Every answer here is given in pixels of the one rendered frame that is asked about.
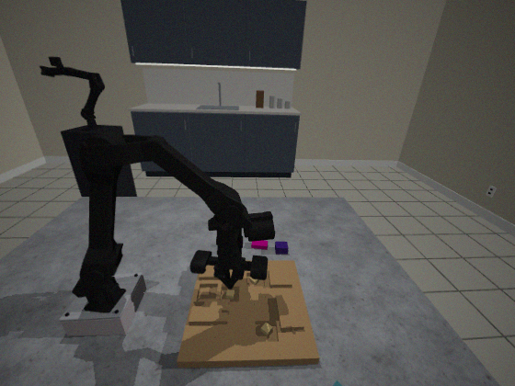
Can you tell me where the tan wooden puzzle board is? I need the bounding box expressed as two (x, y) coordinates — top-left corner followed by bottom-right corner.
(177, 260), (319, 368)

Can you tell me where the magenta rectangular block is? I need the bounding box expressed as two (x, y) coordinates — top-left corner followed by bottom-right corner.
(251, 240), (268, 250)

